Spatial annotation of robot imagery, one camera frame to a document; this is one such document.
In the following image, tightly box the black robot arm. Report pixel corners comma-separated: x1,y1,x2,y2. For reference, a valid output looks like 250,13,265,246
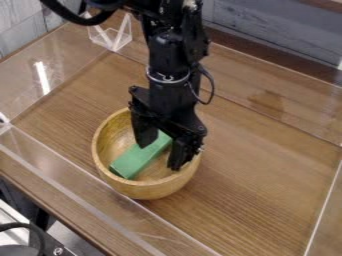
39,0,210,170

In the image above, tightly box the green rectangular block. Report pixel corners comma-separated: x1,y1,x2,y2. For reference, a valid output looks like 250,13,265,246
109,131,173,180

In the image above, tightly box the clear acrylic corner bracket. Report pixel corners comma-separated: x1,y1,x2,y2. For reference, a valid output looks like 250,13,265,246
87,14,133,53

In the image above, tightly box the brown wooden bowl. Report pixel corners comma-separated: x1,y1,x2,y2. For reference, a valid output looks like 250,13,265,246
91,108,202,200

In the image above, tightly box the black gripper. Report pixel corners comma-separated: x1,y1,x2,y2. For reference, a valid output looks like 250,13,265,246
130,71,208,171

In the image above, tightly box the black cable bottom left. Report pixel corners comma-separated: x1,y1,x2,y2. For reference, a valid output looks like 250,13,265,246
0,223,49,256

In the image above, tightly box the clear acrylic tray wall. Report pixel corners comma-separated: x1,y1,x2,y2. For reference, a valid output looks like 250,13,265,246
0,9,342,256

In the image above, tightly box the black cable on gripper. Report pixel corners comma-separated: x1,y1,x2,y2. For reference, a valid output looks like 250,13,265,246
186,63,217,106

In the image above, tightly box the black metal bracket with screw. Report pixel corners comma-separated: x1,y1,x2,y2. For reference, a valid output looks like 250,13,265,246
45,234,78,256

